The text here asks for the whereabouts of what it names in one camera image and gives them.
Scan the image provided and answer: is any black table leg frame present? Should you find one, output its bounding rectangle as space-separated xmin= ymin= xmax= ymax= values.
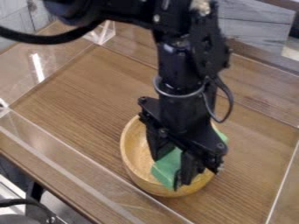
xmin=24 ymin=181 xmax=68 ymax=224

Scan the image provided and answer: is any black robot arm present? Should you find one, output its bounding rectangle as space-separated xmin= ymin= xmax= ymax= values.
xmin=42 ymin=0 xmax=233 ymax=190

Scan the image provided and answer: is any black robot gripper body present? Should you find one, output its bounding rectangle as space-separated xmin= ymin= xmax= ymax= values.
xmin=136 ymin=87 xmax=229 ymax=175

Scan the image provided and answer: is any clear acrylic corner bracket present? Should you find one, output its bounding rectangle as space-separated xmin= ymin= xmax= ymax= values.
xmin=82 ymin=20 xmax=116 ymax=46

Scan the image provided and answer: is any green rectangular block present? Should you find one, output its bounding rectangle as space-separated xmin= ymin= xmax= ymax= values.
xmin=145 ymin=126 xmax=228 ymax=192

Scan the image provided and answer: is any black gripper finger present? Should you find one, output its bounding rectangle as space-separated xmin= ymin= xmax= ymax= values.
xmin=145 ymin=122 xmax=173 ymax=161
xmin=172 ymin=151 xmax=205 ymax=191

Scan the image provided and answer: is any brown wooden bowl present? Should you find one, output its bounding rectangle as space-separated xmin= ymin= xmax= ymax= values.
xmin=120 ymin=115 xmax=215 ymax=198

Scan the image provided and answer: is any black cable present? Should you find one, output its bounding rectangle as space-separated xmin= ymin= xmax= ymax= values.
xmin=0 ymin=17 xmax=106 ymax=46

